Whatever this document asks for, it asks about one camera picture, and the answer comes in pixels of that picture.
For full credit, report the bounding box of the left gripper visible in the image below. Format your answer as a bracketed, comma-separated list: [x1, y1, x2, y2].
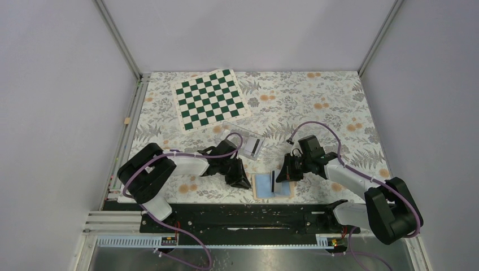
[218, 157, 251, 190]

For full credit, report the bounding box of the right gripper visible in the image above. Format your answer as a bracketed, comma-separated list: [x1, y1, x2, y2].
[276, 152, 312, 183]

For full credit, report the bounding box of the beige card holder wallet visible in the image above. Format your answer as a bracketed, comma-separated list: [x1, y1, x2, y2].
[252, 170, 294, 200]

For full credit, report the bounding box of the clear plastic card box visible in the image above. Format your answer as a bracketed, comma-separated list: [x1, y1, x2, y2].
[215, 121, 265, 161]

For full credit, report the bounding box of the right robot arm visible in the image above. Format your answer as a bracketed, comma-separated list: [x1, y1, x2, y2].
[272, 135, 424, 244]

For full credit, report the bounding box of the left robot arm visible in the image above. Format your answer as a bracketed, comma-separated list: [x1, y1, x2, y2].
[116, 139, 251, 232]

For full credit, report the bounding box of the green white chessboard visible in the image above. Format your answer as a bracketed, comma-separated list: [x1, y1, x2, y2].
[171, 69, 252, 134]

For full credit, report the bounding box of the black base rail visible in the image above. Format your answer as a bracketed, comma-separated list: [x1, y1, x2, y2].
[129, 203, 362, 246]

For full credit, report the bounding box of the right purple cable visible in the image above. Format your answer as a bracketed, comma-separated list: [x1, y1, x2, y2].
[286, 121, 422, 271]

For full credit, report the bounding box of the purple cable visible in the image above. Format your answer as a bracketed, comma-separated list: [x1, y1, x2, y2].
[121, 133, 244, 271]
[286, 121, 422, 271]

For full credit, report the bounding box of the white slotted cable duct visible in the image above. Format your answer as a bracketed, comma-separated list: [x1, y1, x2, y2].
[96, 234, 338, 249]

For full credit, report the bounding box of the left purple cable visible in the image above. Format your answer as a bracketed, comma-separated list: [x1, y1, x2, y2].
[121, 133, 244, 271]

